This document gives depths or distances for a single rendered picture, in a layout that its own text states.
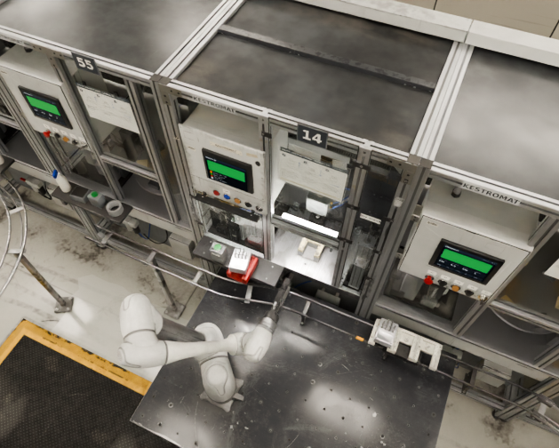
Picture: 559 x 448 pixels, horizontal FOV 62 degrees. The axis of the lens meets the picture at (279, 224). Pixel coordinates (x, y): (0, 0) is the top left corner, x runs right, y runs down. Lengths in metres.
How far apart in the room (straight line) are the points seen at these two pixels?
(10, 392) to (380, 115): 3.04
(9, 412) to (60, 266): 1.11
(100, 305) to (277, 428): 1.81
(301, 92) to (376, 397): 1.65
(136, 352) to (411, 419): 1.49
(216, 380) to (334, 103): 1.43
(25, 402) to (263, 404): 1.77
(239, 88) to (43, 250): 2.71
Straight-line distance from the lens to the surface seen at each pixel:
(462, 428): 3.54
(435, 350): 2.66
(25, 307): 4.06
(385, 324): 2.58
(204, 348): 2.15
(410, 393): 2.76
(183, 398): 2.71
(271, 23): 2.35
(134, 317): 2.04
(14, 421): 3.74
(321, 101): 1.93
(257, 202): 2.26
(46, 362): 3.79
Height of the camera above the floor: 3.27
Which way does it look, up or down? 56 degrees down
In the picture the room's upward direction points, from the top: straight up
